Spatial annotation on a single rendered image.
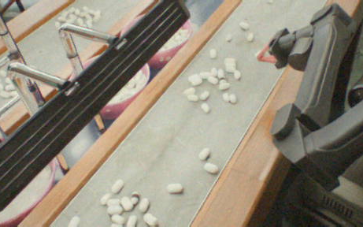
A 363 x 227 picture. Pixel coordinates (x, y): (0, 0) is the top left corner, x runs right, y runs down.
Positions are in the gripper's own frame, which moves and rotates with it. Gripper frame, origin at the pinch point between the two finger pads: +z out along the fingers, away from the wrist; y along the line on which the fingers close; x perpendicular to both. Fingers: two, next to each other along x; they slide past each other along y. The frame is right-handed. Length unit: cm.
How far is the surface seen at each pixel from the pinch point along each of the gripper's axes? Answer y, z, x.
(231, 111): 11.1, 11.2, 7.7
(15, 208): 64, 39, -14
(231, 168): 30.7, 1.8, 12.1
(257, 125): 15.0, 1.8, 12.1
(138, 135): 31.0, 26.2, -4.7
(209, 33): -18.3, 28.1, -8.7
